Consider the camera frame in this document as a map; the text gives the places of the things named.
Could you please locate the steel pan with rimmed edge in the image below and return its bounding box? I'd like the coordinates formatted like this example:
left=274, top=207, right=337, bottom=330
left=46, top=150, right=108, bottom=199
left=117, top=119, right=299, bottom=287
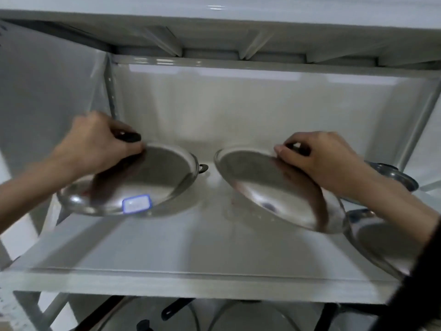
left=344, top=208, right=425, bottom=280

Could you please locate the glass lid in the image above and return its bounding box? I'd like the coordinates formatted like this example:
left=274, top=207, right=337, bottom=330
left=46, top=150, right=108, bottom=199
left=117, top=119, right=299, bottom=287
left=98, top=296, right=201, bottom=331

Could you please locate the white metal shelf rack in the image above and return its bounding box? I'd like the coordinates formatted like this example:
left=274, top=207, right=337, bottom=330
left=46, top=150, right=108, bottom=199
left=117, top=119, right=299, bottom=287
left=0, top=9, right=441, bottom=331

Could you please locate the short black pan handle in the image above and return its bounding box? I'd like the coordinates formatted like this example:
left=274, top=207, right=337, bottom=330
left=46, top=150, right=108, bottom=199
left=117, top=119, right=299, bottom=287
left=161, top=298, right=196, bottom=321

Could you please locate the steel pan with blue label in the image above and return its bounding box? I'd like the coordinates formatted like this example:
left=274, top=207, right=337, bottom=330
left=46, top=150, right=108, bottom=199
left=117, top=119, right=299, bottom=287
left=57, top=131, right=209, bottom=218

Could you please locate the person's left forearm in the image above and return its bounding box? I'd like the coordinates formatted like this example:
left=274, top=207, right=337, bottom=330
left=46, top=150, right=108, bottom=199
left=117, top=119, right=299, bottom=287
left=0, top=157, right=74, bottom=235

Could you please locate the person's right hand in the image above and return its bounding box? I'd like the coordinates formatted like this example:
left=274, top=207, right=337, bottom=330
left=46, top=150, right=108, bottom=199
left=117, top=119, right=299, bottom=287
left=274, top=131, right=371, bottom=200

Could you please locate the black sleeve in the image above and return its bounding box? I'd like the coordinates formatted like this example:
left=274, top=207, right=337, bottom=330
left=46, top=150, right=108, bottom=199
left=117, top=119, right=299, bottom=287
left=377, top=217, right=441, bottom=331

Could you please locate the person's right forearm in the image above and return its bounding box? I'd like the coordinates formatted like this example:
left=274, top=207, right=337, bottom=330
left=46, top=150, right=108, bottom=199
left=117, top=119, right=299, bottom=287
left=339, top=167, right=441, bottom=250

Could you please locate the long black pan handle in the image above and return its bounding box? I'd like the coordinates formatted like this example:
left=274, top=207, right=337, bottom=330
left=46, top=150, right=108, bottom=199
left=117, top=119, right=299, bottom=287
left=322, top=302, right=391, bottom=331

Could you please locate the steel pot lid with knob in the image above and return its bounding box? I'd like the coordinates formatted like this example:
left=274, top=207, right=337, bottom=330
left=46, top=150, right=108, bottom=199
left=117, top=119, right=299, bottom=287
left=365, top=161, right=419, bottom=194

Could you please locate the person's left hand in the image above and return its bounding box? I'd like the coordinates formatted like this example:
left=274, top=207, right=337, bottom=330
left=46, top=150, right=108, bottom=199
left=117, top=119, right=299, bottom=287
left=46, top=111, right=146, bottom=180

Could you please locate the plain steel pan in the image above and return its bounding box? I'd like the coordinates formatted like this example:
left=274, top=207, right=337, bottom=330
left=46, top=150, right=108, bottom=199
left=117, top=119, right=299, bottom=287
left=214, top=143, right=347, bottom=235

